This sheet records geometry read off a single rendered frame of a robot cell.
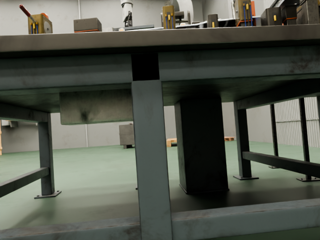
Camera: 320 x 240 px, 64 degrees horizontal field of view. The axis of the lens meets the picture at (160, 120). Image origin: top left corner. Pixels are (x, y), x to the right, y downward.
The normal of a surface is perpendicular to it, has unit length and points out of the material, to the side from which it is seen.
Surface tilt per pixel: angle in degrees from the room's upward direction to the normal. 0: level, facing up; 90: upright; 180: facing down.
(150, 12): 90
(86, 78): 90
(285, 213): 90
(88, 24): 90
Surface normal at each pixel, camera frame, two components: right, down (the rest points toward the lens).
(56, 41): 0.08, -0.04
